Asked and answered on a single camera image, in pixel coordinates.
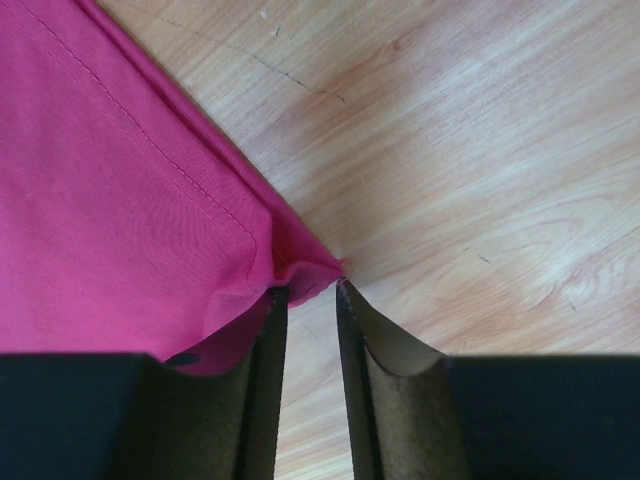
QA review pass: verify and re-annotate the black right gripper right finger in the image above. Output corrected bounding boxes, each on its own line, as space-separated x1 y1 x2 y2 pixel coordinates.
336 280 639 479

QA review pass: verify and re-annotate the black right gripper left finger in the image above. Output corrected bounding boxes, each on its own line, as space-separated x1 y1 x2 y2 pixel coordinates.
1 287 289 479

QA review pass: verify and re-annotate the pink t shirt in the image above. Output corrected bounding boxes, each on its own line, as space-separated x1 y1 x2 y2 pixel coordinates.
1 1 342 374

